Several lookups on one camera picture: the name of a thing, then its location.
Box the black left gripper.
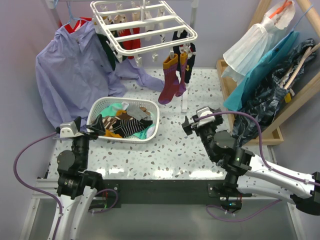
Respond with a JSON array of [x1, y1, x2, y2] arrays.
[[71, 113, 105, 169]]

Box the black white striped sock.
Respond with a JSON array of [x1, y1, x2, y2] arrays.
[[112, 118, 153, 138]]

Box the white clip sock hanger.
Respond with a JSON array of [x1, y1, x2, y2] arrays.
[[90, 0, 199, 67]]

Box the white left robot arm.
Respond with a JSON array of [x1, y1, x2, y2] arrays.
[[48, 115, 105, 240]]

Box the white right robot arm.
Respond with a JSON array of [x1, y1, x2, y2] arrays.
[[182, 116, 320, 216]]

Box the brown patterned sock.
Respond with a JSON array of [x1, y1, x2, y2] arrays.
[[102, 110, 134, 130]]

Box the mustard yellow sock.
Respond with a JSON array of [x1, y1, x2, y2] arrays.
[[103, 109, 127, 139]]

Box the mint green sock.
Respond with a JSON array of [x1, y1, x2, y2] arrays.
[[100, 103, 156, 140]]

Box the white perforated laundry basket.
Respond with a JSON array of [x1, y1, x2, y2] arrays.
[[86, 97, 160, 143]]

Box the white ankle sock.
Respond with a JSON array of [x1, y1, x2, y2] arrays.
[[121, 101, 130, 111]]

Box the grey sock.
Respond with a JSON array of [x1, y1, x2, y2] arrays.
[[126, 105, 151, 121]]

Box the tan brown sock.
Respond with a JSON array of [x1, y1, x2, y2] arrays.
[[140, 107, 151, 116]]

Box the maroon orange-cuff sock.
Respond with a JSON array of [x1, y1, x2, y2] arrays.
[[158, 53, 179, 105]]

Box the teal hanging shirt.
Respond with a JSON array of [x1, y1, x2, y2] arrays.
[[223, 30, 300, 111]]

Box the lavender hanging shirt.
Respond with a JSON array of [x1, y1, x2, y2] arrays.
[[35, 21, 164, 128]]

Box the dark blue patterned garment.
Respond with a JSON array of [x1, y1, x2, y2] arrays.
[[232, 38, 317, 146]]

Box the dark green dotted sock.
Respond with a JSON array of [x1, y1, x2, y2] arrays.
[[97, 33, 118, 71]]

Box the navy patterned hanging sock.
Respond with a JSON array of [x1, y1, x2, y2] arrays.
[[173, 42, 196, 84]]

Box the red hanging sock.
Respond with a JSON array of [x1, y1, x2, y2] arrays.
[[117, 27, 141, 50]]

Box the white pleated hanging garment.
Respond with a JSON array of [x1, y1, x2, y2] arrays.
[[221, 0, 296, 84]]

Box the red hanging garment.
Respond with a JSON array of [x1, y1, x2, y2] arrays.
[[63, 17, 92, 34]]

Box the white black-striped hanging sock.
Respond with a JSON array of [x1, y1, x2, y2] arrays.
[[144, 8, 166, 43]]

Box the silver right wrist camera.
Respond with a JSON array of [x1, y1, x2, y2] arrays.
[[196, 106, 221, 124]]

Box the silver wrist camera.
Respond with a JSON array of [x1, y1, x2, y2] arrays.
[[196, 106, 221, 124], [57, 116, 83, 138]]

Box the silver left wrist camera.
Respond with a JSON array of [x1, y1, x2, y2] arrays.
[[57, 116, 83, 138]]

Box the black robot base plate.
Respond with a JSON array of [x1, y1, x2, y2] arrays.
[[96, 179, 252, 208]]

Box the wooden clothes rack frame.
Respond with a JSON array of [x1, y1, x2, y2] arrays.
[[216, 0, 320, 146]]

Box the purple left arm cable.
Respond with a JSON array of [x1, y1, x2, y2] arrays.
[[13, 131, 63, 240]]

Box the light blue wire hanger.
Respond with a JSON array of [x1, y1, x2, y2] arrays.
[[52, 0, 83, 27]]

